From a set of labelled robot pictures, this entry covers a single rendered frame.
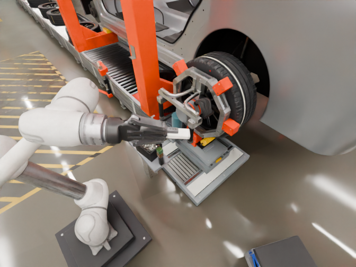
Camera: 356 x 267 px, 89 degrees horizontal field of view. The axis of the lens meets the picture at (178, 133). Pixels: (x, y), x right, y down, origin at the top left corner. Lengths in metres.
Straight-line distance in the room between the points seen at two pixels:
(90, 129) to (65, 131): 0.06
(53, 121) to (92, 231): 0.85
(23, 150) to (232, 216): 1.64
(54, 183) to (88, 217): 0.28
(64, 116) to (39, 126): 0.06
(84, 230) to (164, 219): 0.79
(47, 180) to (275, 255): 1.44
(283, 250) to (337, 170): 1.37
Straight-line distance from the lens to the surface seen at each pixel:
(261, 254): 1.52
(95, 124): 0.51
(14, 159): 0.80
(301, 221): 2.14
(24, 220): 2.30
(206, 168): 1.89
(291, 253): 1.61
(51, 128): 0.54
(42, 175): 1.16
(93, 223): 1.26
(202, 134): 1.52
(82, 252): 1.53
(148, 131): 0.51
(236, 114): 1.29
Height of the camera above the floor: 1.75
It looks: 48 degrees down
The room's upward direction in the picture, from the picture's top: straight up
